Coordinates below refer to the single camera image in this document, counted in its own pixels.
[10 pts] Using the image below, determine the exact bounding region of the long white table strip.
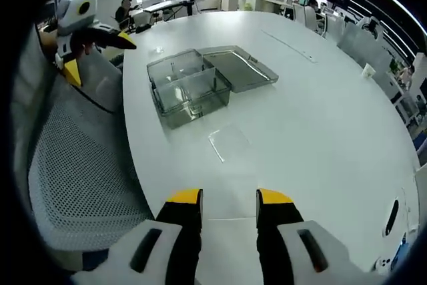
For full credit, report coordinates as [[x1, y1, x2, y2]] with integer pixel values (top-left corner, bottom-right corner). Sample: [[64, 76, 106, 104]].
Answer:
[[261, 29, 318, 63]]

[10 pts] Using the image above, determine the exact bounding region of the blue packet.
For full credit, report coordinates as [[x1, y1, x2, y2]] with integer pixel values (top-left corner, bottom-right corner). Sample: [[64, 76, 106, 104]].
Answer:
[[392, 234, 411, 271]]

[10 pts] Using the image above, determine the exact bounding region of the grey mesh office chair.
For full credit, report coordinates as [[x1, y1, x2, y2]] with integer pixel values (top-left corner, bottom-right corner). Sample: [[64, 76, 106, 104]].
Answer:
[[13, 27, 157, 262]]

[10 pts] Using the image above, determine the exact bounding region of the person's left hand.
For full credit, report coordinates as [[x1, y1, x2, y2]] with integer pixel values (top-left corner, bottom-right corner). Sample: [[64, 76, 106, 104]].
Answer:
[[39, 30, 61, 53]]

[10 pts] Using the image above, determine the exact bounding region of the clear plastic organizer box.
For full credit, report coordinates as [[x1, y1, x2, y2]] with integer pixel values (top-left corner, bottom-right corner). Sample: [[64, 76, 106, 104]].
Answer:
[[146, 44, 280, 130]]

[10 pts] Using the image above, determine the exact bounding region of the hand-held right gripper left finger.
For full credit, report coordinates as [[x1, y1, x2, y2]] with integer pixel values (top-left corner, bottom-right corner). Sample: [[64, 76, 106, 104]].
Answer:
[[71, 188, 204, 285]]

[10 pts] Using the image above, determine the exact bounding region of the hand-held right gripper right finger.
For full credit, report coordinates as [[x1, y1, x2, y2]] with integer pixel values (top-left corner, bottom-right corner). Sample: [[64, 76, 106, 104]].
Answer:
[[255, 188, 385, 285]]

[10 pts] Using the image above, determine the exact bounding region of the translucent partition panel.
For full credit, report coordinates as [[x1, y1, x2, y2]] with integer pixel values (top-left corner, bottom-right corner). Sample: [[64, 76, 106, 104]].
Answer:
[[336, 21, 396, 65]]

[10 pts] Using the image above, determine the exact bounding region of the black oblong remote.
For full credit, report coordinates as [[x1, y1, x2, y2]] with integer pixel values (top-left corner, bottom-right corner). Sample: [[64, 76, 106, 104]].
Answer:
[[385, 200, 400, 236]]

